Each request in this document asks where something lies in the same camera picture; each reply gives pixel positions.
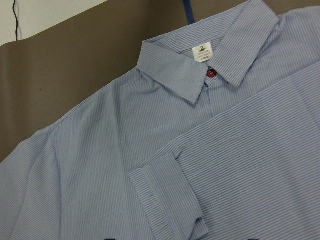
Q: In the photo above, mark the blue striped button shirt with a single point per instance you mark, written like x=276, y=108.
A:
x=214, y=135

